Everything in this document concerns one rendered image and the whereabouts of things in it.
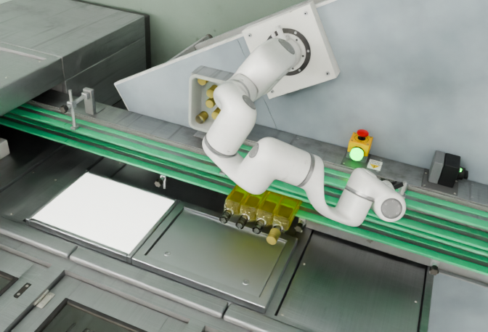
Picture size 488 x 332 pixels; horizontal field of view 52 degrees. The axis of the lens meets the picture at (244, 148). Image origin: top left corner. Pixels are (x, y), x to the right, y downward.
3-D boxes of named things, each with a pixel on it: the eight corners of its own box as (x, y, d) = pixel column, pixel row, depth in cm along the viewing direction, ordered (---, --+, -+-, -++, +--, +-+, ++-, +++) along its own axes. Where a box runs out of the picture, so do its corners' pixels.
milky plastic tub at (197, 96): (197, 118, 198) (187, 128, 191) (200, 65, 186) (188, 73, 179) (239, 128, 193) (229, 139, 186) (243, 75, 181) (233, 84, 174)
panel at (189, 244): (86, 175, 205) (25, 224, 178) (85, 168, 203) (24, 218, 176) (297, 244, 180) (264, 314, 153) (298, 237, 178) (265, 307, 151)
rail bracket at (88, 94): (96, 109, 212) (60, 133, 194) (92, 72, 203) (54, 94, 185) (105, 112, 211) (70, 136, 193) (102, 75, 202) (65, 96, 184)
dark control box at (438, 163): (429, 168, 171) (427, 181, 165) (436, 149, 167) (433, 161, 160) (454, 175, 169) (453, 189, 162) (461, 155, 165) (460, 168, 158)
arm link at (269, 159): (303, 124, 124) (271, 166, 132) (226, 91, 116) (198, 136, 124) (314, 168, 111) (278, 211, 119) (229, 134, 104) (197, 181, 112)
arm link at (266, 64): (211, 94, 128) (248, 48, 119) (246, 70, 148) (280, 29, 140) (238, 119, 128) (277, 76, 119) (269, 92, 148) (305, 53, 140)
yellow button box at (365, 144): (349, 147, 179) (345, 158, 173) (354, 129, 175) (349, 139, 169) (369, 152, 177) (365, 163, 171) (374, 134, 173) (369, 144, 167)
